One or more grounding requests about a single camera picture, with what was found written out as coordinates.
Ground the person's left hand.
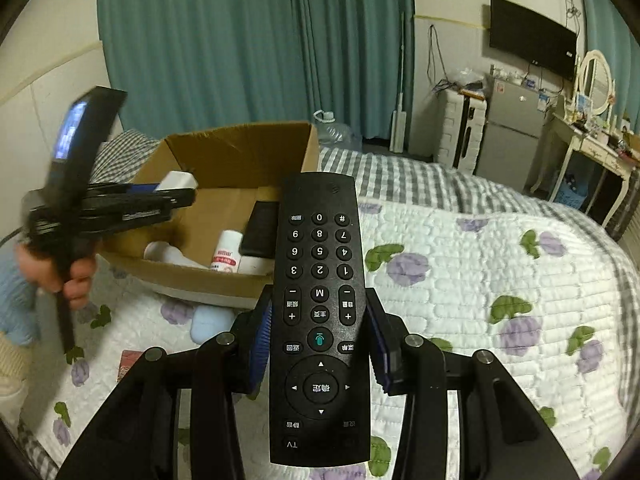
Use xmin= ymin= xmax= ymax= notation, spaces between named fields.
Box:
xmin=15 ymin=242 xmax=97 ymax=311

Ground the small black remote control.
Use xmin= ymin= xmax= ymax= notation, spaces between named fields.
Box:
xmin=239 ymin=201 xmax=279 ymax=257

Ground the black wall television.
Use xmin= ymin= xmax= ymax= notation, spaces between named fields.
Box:
xmin=488 ymin=0 xmax=579 ymax=81

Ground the teal window curtain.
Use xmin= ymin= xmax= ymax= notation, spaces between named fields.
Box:
xmin=575 ymin=0 xmax=640 ymax=128

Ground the white floral quilt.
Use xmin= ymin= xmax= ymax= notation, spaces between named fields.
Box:
xmin=20 ymin=200 xmax=632 ymax=480

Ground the silver refrigerator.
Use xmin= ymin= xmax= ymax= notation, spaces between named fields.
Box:
xmin=474 ymin=72 xmax=552 ymax=192

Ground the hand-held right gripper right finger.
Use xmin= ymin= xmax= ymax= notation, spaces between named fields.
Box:
xmin=366 ymin=287 xmax=583 ymax=480

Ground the white power adapter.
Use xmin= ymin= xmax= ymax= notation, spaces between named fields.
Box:
xmin=154 ymin=170 xmax=199 ymax=192

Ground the blue basket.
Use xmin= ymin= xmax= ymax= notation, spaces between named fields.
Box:
xmin=556 ymin=172 xmax=589 ymax=212

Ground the grey checkered bedsheet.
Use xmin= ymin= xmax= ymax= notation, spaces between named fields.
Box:
xmin=318 ymin=146 xmax=640 ymax=256

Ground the light blue case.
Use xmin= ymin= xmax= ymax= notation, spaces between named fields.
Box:
xmin=191 ymin=305 xmax=237 ymax=345

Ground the person's left forearm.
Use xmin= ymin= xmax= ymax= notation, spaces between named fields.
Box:
xmin=0 ymin=247 xmax=40 ymax=347

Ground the white bottle with red label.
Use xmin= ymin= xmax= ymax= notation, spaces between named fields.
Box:
xmin=209 ymin=230 xmax=244 ymax=274

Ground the white plastic handle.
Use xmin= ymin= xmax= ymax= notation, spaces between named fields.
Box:
xmin=144 ymin=241 xmax=212 ymax=268

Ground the cardboard box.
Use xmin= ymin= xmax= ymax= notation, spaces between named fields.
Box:
xmin=97 ymin=121 xmax=321 ymax=297

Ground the grey checkered pillow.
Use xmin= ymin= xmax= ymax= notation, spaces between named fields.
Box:
xmin=92 ymin=130 xmax=162 ymax=184

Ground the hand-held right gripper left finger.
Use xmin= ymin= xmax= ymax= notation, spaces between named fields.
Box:
xmin=55 ymin=287 xmax=274 ymax=480

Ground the white drawer cabinet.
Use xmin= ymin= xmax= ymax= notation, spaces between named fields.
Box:
xmin=436 ymin=87 xmax=489 ymax=172

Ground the clear water jug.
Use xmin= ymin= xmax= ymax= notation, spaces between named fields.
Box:
xmin=312 ymin=109 xmax=364 ymax=152

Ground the cream knit cloth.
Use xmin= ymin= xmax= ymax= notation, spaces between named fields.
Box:
xmin=0 ymin=332 xmax=32 ymax=413

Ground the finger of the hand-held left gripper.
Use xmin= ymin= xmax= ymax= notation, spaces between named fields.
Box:
xmin=89 ymin=182 xmax=197 ymax=209
xmin=91 ymin=207 xmax=173 ymax=226

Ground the white vanity table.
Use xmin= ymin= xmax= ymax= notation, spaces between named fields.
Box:
xmin=530 ymin=109 xmax=640 ymax=229

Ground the red card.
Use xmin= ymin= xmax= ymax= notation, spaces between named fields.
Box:
xmin=119 ymin=350 xmax=147 ymax=384

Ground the white mop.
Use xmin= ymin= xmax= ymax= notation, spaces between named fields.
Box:
xmin=389 ymin=10 xmax=409 ymax=154

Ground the white oval mirror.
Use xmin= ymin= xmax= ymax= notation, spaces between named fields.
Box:
xmin=572 ymin=50 xmax=615 ymax=117

